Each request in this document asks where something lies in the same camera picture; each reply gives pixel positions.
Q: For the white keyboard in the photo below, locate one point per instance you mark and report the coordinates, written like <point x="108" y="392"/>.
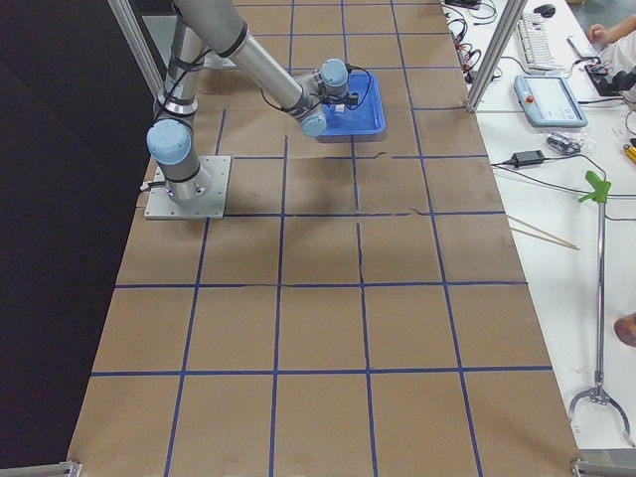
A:
<point x="532" y="33"/>

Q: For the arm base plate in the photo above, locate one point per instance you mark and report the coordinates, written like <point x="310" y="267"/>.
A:
<point x="214" y="62"/>
<point x="205" y="196"/>

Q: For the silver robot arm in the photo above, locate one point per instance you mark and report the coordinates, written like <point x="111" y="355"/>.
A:
<point x="216" y="27"/>

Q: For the person's forearm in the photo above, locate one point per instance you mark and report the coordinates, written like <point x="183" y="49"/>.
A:
<point x="599" y="34"/>

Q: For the blue plastic tray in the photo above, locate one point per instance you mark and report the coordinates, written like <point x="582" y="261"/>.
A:
<point x="367" y="120"/>

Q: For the green handled reacher grabber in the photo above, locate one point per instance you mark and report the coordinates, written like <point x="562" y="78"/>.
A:
<point x="599" y="194"/>

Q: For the black computer mouse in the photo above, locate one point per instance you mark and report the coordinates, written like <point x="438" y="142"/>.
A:
<point x="545" y="11"/>

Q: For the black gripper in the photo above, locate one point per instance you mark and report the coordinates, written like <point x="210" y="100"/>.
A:
<point x="333" y="101"/>

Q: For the teach pendant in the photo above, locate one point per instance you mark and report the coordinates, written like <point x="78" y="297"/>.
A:
<point x="547" y="101"/>

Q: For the aluminium frame post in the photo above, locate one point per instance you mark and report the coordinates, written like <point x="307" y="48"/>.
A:
<point x="508" y="18"/>

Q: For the wooden chopstick pair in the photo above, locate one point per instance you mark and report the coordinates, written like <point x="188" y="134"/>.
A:
<point x="521" y="227"/>

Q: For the black power adapter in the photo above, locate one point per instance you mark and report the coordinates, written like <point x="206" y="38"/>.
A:
<point x="528" y="158"/>

